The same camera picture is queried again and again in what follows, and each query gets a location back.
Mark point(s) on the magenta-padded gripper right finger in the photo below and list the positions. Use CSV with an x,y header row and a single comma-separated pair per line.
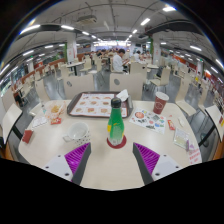
x,y
146,158

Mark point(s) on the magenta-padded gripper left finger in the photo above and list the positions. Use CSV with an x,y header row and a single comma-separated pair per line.
x,y
77,158

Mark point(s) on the green drink bottle black cap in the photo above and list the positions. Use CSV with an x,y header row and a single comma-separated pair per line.
x,y
115,128

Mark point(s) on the white polka-dot mug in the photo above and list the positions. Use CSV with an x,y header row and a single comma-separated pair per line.
x,y
77,131

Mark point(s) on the flat round red coaster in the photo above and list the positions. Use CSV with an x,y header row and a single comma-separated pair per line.
x,y
116,146

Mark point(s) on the colourful printed leaflet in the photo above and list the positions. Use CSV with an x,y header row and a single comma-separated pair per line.
x,y
148,120

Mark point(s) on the clear plastic bag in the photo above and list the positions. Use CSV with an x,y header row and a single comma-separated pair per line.
x,y
181,138

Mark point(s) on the red sauce sachet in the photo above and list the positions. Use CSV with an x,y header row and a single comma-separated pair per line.
x,y
56,121
171,124

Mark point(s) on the small white packet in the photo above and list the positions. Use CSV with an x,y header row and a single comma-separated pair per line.
x,y
181,121

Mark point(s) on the white paper receipt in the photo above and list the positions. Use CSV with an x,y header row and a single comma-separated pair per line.
x,y
39,122

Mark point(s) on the small red card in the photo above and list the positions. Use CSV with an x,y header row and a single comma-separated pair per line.
x,y
27,136

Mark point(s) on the dark tray with menu paper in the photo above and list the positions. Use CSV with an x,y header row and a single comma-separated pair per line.
x,y
95,105

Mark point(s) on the red paper cup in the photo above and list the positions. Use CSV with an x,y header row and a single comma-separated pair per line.
x,y
160,103

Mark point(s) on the white napkin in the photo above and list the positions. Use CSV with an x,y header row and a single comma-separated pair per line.
x,y
122,95

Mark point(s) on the beige side table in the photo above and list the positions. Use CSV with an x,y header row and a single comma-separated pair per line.
x,y
10,120

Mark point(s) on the group of beige chairs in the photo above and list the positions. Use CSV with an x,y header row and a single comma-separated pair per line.
x,y
164,75

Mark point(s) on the person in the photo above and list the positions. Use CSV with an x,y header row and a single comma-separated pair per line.
x,y
137,56
118,63

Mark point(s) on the group of ceiling lights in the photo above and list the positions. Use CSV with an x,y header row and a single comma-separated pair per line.
x,y
145,21

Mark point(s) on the ceiling air conditioner unit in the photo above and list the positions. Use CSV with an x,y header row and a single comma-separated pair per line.
x,y
86,19

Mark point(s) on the beige table black pedestal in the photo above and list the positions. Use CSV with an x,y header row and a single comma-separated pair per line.
x,y
215,116

